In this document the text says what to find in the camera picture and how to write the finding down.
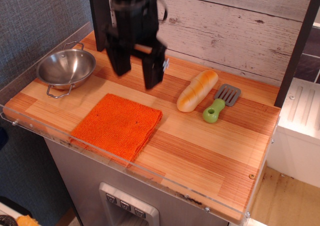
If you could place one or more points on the white toy sink unit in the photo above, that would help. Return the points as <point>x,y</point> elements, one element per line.
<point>295,148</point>

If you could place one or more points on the yellow object bottom left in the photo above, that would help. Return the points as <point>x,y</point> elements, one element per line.
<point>26,220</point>

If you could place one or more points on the stainless steel two-handled bowl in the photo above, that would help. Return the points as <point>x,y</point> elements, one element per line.
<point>66,69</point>

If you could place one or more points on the water dispenser button panel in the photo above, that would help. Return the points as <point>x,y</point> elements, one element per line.
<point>119,205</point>

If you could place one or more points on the dark wooden post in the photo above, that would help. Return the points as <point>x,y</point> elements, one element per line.
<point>302,38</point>
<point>101,18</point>

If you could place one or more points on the orange cloth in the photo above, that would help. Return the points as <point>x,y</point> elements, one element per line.
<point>117,128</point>

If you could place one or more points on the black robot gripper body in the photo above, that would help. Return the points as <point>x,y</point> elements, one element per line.
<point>136,27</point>

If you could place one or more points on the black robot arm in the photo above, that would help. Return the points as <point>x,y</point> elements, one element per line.
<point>135,34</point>

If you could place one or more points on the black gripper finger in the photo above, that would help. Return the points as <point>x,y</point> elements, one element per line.
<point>153,69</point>
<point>120,58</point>

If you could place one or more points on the grey spatula green handle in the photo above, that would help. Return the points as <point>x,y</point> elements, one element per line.
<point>227,95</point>

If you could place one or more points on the toy bread loaf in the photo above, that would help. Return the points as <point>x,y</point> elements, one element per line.
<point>197,90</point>

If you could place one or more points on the clear acrylic table guard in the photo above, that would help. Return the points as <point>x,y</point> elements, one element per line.
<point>214,206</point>

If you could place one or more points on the dark wooden right post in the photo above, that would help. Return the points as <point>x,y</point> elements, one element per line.
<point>302,38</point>

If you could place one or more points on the silver toy fridge cabinet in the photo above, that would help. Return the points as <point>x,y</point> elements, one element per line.
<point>82,172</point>

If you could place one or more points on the dark wooden left post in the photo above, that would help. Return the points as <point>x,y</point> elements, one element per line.
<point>101,18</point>

